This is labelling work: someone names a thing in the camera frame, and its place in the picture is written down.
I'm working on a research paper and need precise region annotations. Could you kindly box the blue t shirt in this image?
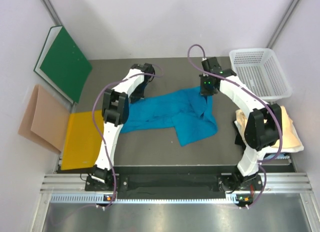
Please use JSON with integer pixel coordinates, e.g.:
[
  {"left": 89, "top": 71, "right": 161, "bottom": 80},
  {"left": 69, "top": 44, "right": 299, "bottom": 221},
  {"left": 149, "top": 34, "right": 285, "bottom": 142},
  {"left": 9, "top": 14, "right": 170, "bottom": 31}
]
[{"left": 121, "top": 86, "right": 218, "bottom": 146}]

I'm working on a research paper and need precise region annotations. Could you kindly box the purple cable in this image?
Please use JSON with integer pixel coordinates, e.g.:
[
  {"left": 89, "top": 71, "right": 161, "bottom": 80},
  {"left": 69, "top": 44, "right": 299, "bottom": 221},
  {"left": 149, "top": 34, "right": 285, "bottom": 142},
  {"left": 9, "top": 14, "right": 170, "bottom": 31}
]
[
  {"left": 91, "top": 64, "right": 164, "bottom": 192},
  {"left": 187, "top": 44, "right": 284, "bottom": 165}
]

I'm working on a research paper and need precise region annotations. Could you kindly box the white plastic basket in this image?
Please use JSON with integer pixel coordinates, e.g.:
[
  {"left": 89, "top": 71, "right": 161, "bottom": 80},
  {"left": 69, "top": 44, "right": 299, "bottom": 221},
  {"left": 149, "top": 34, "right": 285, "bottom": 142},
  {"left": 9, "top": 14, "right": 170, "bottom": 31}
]
[{"left": 229, "top": 48, "right": 292, "bottom": 102}]

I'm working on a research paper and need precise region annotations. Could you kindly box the aluminium frame rail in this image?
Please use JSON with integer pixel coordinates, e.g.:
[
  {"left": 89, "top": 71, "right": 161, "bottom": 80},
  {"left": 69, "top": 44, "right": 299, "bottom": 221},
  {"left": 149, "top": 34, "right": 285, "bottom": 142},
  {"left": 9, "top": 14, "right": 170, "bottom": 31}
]
[{"left": 40, "top": 173, "right": 312, "bottom": 206}]

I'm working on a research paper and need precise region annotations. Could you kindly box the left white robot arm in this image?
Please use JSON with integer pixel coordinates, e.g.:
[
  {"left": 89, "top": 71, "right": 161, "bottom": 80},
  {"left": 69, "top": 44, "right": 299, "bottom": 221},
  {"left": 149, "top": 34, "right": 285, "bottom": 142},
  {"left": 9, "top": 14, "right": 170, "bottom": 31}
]
[{"left": 91, "top": 63, "right": 156, "bottom": 190}]

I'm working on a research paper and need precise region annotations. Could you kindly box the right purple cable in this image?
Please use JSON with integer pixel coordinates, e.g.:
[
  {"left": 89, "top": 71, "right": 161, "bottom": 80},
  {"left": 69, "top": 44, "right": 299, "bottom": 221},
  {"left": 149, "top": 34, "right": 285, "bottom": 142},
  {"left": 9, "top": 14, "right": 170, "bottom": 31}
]
[{"left": 187, "top": 44, "right": 284, "bottom": 165}]

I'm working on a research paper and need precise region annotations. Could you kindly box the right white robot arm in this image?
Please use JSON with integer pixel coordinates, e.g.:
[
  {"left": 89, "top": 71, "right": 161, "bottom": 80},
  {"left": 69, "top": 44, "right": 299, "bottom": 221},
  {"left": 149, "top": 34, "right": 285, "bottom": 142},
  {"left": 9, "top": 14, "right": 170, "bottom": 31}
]
[{"left": 201, "top": 69, "right": 283, "bottom": 190}]

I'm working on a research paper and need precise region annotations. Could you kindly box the cream folded t shirt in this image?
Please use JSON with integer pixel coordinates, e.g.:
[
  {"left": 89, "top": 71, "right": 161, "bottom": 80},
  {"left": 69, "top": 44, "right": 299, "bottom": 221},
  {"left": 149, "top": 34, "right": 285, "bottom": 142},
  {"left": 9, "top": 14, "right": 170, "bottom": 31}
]
[{"left": 235, "top": 106, "right": 304, "bottom": 153}]

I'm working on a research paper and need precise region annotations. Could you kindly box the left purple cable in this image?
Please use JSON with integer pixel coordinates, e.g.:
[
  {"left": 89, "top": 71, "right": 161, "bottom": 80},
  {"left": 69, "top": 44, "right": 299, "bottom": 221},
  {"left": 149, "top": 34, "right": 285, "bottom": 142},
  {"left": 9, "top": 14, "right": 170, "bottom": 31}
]
[{"left": 91, "top": 64, "right": 164, "bottom": 192}]

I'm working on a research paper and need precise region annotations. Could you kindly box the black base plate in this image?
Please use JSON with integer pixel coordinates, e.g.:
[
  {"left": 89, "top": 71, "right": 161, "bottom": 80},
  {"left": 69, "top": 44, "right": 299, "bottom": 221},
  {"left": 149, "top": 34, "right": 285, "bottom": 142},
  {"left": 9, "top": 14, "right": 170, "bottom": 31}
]
[{"left": 84, "top": 165, "right": 264, "bottom": 199}]

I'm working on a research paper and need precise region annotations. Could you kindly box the green binder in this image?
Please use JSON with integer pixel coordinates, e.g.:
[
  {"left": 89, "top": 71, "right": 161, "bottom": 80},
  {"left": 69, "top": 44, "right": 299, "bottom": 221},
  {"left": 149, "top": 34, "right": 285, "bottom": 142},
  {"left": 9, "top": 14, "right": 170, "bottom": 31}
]
[{"left": 34, "top": 26, "right": 92, "bottom": 103}]

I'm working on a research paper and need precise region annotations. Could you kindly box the yellow folder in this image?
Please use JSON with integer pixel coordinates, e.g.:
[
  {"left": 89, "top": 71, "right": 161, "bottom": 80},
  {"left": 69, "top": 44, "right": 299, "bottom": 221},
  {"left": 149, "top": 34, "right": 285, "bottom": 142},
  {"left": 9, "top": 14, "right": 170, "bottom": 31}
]
[{"left": 61, "top": 110, "right": 104, "bottom": 170}]

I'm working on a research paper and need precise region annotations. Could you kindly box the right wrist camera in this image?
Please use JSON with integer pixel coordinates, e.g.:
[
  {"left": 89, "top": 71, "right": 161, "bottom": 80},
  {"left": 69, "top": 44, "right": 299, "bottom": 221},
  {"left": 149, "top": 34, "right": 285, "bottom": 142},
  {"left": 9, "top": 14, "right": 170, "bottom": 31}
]
[{"left": 201, "top": 57, "right": 222, "bottom": 73}]

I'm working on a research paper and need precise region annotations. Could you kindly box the tan folded sheet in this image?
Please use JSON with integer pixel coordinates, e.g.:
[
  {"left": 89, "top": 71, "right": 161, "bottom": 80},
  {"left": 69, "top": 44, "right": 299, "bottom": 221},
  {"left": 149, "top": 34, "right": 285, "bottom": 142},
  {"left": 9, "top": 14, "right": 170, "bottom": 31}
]
[{"left": 18, "top": 84, "right": 70, "bottom": 154}]

